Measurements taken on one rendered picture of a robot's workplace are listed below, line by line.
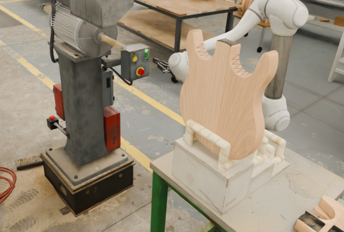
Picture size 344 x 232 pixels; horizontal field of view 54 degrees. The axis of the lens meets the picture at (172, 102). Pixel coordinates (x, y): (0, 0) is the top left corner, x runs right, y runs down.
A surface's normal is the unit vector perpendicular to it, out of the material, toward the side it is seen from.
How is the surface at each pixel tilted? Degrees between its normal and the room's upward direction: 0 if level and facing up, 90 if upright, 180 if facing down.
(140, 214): 0
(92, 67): 90
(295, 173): 0
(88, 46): 95
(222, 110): 90
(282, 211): 0
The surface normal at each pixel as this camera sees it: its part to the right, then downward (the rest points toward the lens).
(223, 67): -0.75, 0.28
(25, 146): 0.06, -0.87
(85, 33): 0.57, 0.39
